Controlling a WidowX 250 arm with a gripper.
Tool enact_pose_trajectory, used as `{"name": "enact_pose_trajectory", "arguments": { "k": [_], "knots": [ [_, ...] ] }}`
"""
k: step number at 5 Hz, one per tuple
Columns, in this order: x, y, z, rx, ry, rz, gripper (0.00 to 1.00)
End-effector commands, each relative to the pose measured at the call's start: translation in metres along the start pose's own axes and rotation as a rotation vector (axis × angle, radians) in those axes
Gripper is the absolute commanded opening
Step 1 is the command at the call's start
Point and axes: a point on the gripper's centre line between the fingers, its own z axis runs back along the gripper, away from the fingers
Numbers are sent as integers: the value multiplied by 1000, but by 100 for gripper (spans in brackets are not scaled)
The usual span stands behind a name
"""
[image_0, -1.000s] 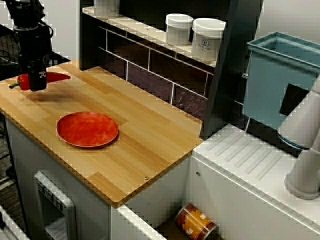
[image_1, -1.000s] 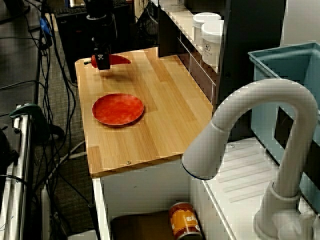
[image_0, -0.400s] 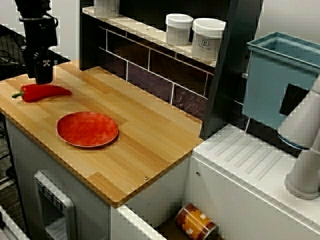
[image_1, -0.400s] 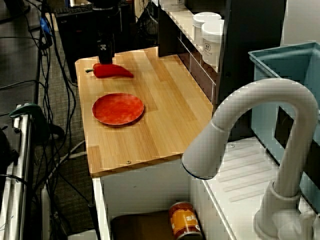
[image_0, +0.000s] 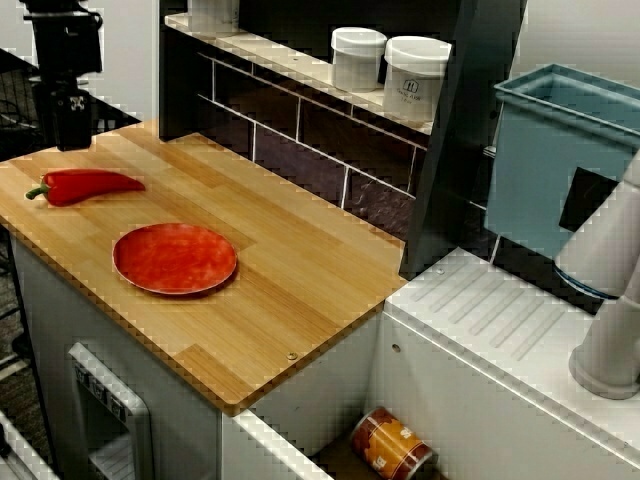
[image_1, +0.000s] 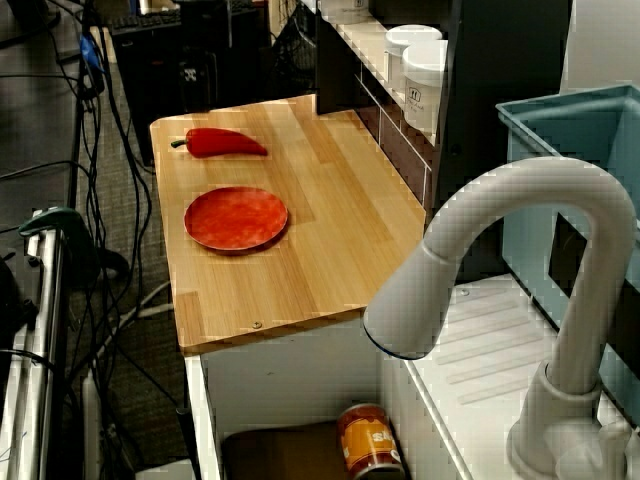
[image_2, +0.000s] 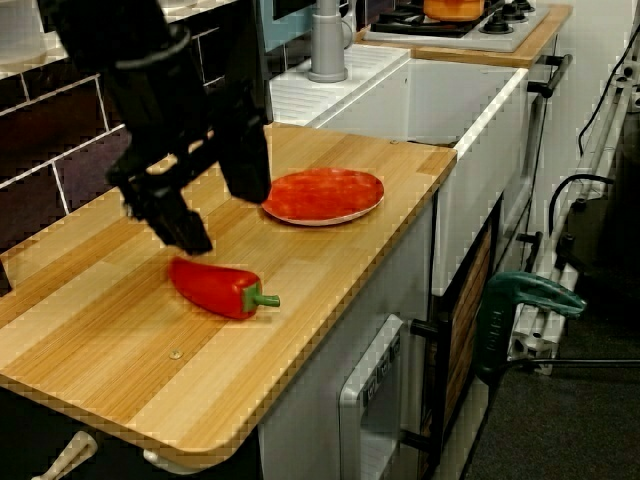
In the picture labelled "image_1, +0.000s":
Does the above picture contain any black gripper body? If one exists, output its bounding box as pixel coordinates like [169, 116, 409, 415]
[177, 0, 232, 54]

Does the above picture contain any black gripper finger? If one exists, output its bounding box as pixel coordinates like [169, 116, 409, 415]
[178, 48, 214, 113]

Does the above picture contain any red toy pepper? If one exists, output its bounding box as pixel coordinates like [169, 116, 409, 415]
[170, 127, 269, 160]

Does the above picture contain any red round plate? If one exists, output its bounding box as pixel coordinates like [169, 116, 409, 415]
[183, 186, 290, 251]

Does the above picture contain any black computer keyboard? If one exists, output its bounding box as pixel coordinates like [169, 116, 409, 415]
[110, 12, 182, 35]

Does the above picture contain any blue plastic clip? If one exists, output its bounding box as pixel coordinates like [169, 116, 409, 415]
[78, 35, 105, 76]

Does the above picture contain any white plastic jar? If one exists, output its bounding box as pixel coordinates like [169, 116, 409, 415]
[317, 0, 371, 24]
[383, 24, 444, 96]

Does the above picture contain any cream shelf ledge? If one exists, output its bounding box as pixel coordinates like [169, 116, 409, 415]
[319, 14, 441, 146]

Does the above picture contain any green clamp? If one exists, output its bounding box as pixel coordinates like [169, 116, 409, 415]
[18, 207, 101, 281]

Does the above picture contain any white jar with label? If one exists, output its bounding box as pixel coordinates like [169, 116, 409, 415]
[401, 39, 449, 134]

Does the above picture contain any black upright pillar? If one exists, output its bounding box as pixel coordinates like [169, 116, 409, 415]
[434, 0, 571, 281]

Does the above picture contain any white toy sink unit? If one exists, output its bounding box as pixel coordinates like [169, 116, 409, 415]
[182, 272, 640, 480]

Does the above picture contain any teal plastic bin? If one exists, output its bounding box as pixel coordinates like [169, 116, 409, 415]
[494, 84, 640, 426]

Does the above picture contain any light grey toy faucet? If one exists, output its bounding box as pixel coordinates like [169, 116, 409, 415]
[362, 157, 640, 480]

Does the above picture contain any orange food can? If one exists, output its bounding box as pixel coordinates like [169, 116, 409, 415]
[337, 403, 405, 480]

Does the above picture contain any black wire mesh rack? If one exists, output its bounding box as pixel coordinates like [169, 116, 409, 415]
[272, 4, 319, 99]

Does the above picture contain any white power cable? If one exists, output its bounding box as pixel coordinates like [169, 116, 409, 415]
[97, 280, 176, 361]

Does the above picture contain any aluminium frame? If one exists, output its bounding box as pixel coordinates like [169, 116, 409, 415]
[0, 214, 69, 480]

